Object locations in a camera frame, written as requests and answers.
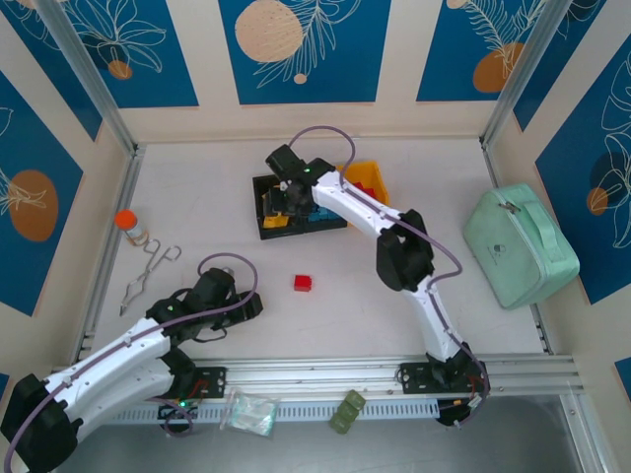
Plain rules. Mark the long blue lego brick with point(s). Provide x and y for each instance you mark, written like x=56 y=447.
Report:
x=318 y=217
x=334 y=215

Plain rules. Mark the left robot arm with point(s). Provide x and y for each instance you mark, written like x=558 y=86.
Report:
x=108 y=355

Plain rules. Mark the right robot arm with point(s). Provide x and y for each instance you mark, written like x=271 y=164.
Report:
x=355 y=202

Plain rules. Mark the yellow plastic bin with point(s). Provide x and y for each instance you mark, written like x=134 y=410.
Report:
x=370 y=172

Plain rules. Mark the clear plastic packet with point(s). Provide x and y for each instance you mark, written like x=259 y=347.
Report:
x=251 y=414

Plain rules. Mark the small circuit board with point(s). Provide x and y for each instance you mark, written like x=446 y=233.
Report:
x=466 y=406
x=182 y=405

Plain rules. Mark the orange capped bottle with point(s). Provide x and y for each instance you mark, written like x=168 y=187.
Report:
x=127 y=220

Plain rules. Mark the olive green block pack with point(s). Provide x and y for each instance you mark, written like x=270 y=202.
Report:
x=347 y=411

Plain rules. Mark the mint green zip bag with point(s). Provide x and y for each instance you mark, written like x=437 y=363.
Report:
x=522 y=246

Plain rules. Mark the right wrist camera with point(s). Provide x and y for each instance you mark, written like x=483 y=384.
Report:
x=284 y=186

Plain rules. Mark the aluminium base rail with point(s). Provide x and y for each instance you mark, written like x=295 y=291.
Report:
x=315 y=374

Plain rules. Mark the aluminium corner post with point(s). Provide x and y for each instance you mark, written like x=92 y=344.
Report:
x=89 y=74
x=522 y=74

